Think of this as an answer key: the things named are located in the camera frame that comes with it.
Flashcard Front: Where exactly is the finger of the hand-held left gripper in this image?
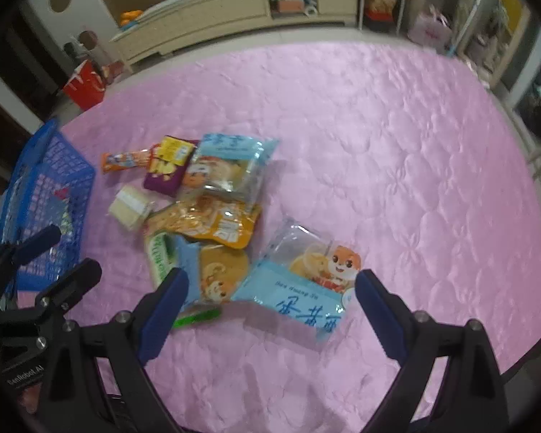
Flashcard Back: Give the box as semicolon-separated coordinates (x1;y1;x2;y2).
0;224;63;301
27;258;104;325

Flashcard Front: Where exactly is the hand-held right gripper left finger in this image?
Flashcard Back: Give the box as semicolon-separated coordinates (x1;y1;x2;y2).
38;267;190;433

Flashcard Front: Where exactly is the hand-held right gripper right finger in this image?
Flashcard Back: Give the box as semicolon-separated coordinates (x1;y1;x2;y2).
354;268;512;433

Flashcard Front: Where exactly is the green cracker packet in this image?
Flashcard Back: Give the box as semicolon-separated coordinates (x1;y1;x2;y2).
145;232;221;328

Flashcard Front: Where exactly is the blue plastic basket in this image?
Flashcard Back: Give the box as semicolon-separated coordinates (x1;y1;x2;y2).
0;118;96;292

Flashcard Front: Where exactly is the blue clear pastry packet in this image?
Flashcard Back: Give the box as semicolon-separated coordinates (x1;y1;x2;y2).
231;217;364;353
173;235;251;321
180;133;280;204

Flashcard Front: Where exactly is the white cracker packet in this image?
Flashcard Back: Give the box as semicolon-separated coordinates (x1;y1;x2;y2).
108;184;153;231

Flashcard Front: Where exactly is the orange snack pouch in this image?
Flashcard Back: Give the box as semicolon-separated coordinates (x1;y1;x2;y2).
145;194;262;250

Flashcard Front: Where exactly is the orange stick snack packet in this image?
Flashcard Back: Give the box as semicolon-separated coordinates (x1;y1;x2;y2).
101;148;156;174

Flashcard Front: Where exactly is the purple yellow snack packet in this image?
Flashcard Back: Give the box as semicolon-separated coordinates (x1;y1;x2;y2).
143;136;199;198

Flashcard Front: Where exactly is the pink quilted blanket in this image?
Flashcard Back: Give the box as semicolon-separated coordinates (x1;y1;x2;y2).
16;40;541;433

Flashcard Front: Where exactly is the red paper bag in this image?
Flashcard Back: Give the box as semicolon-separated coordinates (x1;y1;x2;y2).
63;60;106;111

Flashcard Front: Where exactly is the white panel with round holes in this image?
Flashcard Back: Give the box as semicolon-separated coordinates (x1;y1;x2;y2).
25;0;118;68

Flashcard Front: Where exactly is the pile of oranges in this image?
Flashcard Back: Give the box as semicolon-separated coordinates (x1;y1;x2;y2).
119;9;144;28

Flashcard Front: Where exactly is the beige TV cabinet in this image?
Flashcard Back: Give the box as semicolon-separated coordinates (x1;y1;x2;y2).
110;0;359;66

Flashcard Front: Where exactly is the pink gift bag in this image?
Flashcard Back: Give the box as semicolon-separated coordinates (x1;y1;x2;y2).
408;6;454;52

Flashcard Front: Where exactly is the white metal rack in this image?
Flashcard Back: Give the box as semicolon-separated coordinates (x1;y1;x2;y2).
356;0;409;34

